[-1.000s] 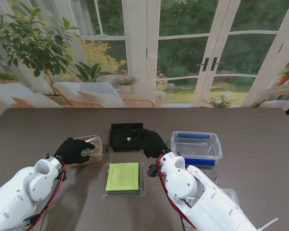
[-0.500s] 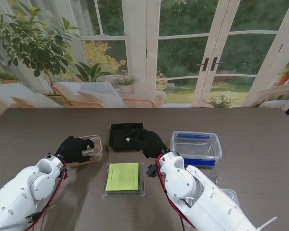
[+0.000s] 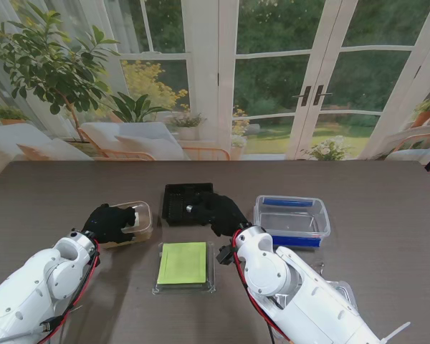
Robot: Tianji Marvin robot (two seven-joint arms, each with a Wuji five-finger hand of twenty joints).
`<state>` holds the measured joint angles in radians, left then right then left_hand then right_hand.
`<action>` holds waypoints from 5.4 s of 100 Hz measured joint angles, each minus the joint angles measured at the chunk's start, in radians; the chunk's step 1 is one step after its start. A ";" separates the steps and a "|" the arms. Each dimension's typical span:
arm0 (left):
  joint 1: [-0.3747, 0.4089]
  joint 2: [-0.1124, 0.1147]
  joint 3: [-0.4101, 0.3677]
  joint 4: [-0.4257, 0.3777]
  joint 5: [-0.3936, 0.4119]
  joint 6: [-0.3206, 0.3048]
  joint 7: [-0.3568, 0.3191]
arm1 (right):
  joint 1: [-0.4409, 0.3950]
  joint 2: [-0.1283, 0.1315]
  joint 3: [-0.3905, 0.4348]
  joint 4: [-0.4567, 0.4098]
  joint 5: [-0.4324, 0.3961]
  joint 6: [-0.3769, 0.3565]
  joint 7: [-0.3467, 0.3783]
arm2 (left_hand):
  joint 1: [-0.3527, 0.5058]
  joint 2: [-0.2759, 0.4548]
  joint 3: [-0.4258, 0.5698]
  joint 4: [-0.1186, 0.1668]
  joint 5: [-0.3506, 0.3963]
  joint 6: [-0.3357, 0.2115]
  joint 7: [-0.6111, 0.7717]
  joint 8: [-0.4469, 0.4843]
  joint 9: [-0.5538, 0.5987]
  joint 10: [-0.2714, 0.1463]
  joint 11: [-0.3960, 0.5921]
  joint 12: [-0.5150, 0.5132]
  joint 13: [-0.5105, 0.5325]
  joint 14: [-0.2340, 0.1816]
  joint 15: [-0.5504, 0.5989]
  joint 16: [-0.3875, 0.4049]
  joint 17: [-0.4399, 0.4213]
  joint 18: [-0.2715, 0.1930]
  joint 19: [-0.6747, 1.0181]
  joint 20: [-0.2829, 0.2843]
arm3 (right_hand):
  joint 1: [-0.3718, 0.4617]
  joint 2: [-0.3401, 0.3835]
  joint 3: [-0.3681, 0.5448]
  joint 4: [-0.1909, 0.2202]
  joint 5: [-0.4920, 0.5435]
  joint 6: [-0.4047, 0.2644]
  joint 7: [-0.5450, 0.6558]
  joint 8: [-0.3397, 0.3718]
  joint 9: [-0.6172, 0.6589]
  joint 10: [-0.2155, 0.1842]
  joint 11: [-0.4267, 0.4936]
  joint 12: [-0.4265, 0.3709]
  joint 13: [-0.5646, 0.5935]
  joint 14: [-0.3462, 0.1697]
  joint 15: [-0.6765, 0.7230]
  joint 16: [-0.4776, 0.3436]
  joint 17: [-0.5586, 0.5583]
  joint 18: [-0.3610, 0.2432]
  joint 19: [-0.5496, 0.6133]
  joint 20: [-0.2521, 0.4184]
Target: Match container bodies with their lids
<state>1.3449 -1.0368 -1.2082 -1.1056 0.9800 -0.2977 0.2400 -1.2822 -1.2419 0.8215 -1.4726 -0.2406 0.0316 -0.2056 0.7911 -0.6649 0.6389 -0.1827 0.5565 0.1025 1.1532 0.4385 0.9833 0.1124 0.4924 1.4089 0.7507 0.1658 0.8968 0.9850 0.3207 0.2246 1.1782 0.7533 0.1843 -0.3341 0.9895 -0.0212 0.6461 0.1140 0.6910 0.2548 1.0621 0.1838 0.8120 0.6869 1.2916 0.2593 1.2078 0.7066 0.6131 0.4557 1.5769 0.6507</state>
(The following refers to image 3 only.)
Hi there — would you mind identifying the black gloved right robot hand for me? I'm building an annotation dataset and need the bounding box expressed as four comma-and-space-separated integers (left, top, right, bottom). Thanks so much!
185, 191, 252, 237

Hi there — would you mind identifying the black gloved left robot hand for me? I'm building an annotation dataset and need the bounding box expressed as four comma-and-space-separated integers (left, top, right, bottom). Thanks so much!
82, 203, 138, 246

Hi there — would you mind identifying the clear lid with white label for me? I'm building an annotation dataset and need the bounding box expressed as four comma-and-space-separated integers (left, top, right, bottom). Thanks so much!
109, 200, 153, 234

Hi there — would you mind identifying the brown kraft paper container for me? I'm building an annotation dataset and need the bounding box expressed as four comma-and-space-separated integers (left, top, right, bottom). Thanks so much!
100, 200, 154, 249

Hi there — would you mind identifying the black plastic tray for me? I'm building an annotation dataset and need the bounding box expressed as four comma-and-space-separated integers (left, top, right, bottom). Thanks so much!
161, 182, 216, 227

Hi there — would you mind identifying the clear lid with green sheet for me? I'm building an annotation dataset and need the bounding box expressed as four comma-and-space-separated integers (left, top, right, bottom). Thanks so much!
152, 242, 216, 295

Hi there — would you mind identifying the clear container with blue clips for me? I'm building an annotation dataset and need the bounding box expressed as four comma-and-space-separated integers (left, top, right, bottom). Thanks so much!
253, 194, 333, 250

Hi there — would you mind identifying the clear lid with blue mark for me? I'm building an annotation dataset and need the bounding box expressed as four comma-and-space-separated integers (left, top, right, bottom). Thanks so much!
272, 279, 359, 340

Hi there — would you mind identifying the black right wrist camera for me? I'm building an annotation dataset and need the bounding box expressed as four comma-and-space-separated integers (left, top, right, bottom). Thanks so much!
215, 244, 237, 267

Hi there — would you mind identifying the red left arm cable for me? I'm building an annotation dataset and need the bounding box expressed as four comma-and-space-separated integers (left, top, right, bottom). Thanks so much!
39, 239, 101, 344

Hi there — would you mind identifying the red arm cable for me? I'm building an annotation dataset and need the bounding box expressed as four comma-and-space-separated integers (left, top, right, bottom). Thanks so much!
39, 239, 101, 344
233, 234, 286, 340

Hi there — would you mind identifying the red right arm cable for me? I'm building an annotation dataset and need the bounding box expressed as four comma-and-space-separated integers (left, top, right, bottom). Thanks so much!
233, 234, 286, 340

